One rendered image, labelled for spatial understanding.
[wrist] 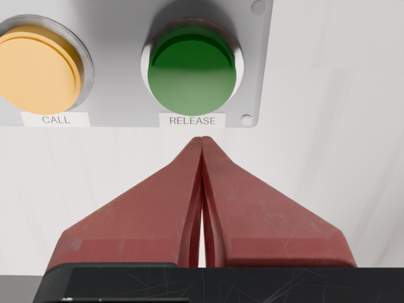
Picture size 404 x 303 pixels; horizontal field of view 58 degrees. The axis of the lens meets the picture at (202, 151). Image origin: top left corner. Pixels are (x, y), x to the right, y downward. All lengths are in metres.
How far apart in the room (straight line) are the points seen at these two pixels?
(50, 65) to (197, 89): 0.06
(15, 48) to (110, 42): 0.04
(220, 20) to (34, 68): 0.08
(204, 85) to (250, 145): 0.17
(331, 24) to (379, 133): 0.11
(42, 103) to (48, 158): 0.18
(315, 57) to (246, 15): 0.13
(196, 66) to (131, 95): 0.04
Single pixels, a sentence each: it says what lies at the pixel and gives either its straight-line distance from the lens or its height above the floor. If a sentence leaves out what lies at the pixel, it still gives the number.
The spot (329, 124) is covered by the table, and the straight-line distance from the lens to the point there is 0.33.
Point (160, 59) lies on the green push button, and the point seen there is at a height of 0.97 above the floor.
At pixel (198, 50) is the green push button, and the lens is 0.16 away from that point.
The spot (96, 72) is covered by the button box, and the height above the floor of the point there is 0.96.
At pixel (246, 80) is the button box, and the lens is 0.18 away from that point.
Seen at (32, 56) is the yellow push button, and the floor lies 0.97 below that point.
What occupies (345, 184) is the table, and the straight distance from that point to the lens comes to 0.38.
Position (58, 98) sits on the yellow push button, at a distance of 0.18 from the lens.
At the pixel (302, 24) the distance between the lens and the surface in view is 0.28.
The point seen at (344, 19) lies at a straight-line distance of 0.29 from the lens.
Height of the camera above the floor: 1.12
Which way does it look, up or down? 53 degrees down
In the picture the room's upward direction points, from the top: 179 degrees clockwise
